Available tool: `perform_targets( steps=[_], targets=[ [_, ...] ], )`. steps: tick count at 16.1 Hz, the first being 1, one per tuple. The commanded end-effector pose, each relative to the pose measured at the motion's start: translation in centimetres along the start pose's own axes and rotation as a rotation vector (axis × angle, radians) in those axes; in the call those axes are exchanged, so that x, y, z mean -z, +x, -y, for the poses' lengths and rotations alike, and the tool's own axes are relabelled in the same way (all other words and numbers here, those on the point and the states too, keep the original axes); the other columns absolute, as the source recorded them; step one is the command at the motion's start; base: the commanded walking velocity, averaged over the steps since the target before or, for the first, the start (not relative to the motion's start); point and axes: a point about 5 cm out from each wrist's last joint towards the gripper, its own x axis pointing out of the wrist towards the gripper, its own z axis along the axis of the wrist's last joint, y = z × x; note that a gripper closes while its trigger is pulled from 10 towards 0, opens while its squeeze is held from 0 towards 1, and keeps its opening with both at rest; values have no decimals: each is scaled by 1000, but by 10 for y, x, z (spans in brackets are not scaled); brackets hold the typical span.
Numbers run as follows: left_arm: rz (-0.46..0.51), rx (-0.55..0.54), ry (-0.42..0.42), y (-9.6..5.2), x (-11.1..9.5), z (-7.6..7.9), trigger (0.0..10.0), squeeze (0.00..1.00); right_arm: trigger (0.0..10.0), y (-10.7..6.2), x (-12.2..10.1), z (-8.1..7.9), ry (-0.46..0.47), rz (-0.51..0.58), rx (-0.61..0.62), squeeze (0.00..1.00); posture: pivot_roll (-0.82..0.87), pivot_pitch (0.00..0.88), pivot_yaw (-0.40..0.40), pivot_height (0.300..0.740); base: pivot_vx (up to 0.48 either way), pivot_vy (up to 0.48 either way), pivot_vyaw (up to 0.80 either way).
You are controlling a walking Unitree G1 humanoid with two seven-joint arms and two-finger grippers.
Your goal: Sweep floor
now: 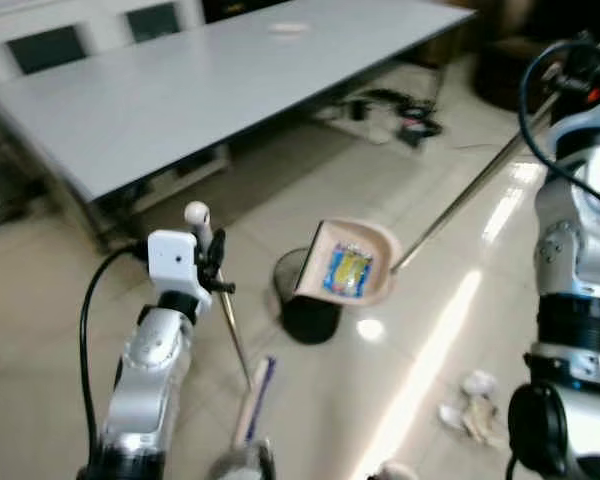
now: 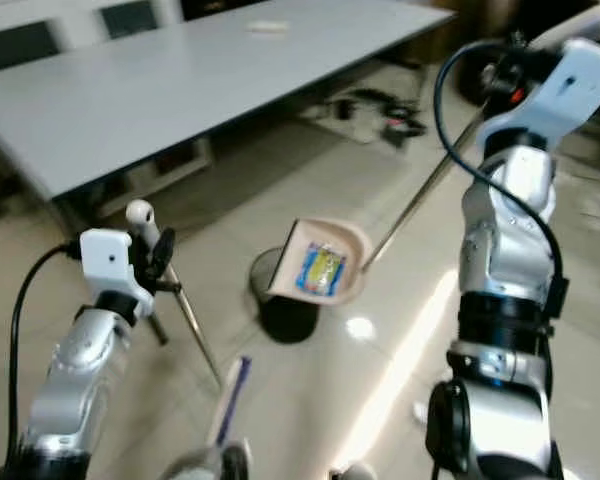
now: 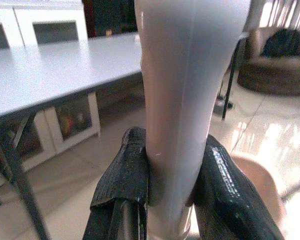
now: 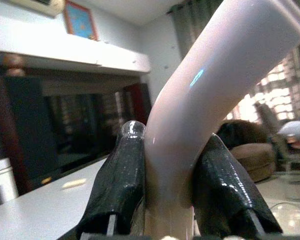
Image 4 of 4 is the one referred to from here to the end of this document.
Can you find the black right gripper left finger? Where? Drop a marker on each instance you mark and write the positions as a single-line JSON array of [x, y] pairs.
[[117, 175]]

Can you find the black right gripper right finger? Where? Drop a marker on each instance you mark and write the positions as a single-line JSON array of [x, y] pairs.
[[225, 185]]

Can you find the brown sofa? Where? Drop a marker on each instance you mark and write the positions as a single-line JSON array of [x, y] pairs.
[[250, 150]]

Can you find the black flat screen television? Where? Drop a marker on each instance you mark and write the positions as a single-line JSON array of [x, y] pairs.
[[72, 125]]

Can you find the white cabinet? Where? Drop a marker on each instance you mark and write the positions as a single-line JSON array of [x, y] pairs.
[[0, 182]]

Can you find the framed blue picture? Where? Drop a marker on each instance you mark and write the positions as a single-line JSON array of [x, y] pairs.
[[80, 20]]

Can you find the green grey curtain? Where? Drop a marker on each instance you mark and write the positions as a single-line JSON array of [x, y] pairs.
[[187, 25]]

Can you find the white air conditioner unit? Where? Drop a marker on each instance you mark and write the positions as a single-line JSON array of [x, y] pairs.
[[37, 6]]

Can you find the white wall shelf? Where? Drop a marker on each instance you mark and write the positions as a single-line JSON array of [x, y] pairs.
[[65, 52]]

